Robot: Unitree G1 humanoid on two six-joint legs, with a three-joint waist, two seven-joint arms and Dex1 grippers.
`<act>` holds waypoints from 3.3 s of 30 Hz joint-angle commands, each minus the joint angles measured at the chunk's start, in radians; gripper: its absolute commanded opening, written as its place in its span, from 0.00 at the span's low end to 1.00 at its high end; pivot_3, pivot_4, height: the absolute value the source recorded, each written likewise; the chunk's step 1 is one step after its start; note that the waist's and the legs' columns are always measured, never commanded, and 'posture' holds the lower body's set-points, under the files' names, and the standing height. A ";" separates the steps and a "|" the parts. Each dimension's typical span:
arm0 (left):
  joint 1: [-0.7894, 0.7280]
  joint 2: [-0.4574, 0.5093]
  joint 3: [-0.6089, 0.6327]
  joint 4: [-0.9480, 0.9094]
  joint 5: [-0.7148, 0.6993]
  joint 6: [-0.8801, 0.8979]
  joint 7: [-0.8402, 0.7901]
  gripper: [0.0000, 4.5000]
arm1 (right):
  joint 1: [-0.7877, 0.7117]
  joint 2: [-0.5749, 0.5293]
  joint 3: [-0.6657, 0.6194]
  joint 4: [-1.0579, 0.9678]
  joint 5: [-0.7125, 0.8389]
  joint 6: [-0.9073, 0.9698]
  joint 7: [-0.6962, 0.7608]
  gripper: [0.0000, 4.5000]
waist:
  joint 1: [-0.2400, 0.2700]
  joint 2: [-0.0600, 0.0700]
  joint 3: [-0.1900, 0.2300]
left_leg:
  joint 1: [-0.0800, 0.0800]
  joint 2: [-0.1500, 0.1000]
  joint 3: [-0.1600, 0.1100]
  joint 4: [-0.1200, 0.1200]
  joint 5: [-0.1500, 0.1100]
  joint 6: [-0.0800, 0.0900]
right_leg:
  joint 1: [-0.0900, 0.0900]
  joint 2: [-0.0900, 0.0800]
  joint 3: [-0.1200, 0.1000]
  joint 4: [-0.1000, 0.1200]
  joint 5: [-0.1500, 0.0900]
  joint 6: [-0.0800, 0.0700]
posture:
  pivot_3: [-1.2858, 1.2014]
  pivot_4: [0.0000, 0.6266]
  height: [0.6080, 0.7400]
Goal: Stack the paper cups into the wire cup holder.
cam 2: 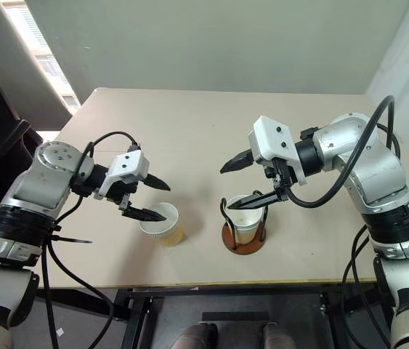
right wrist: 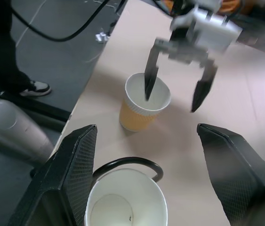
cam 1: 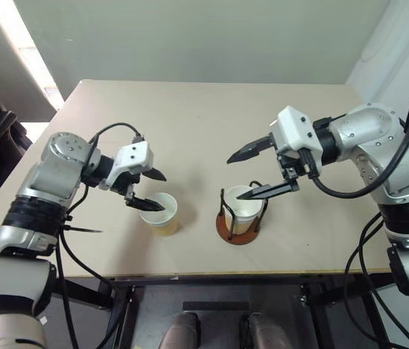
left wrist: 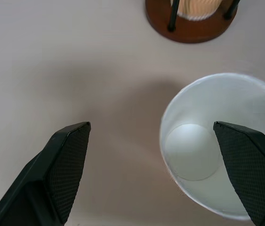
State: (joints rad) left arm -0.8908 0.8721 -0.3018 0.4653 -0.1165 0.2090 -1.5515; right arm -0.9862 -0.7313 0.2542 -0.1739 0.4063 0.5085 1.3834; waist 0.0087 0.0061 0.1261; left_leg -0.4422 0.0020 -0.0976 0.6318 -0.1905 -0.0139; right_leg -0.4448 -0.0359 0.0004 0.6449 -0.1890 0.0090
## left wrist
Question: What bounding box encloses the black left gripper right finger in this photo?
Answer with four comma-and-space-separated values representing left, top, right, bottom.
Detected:
213, 121, 265, 226

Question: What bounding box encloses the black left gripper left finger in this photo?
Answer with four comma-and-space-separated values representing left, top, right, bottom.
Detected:
0, 121, 91, 226

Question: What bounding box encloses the white paper cup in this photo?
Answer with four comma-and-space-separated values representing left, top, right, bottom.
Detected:
159, 72, 265, 221

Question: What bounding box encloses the wire cup holder wooden base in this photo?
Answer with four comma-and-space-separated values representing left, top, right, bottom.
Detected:
144, 0, 241, 44

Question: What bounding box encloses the ribbed beige paper cup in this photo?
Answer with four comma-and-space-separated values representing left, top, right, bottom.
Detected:
170, 0, 222, 21

